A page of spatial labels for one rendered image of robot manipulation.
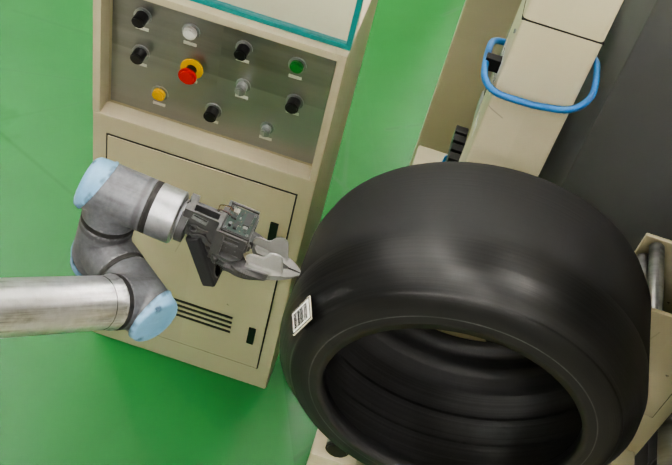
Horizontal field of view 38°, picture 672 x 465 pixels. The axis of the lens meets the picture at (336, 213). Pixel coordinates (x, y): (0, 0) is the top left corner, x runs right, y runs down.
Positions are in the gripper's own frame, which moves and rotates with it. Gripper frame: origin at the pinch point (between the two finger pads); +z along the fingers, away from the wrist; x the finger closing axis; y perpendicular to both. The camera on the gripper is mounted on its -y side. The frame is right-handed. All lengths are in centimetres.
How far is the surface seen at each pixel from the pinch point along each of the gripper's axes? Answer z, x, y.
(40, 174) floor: -86, 108, -136
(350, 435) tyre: 20.1, -12.4, -19.0
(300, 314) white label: 3.3, -10.5, 4.5
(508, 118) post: 23.4, 28.3, 25.1
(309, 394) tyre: 10.4, -12.6, -11.8
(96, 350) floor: -41, 50, -130
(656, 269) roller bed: 64, 33, 3
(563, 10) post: 22, 28, 48
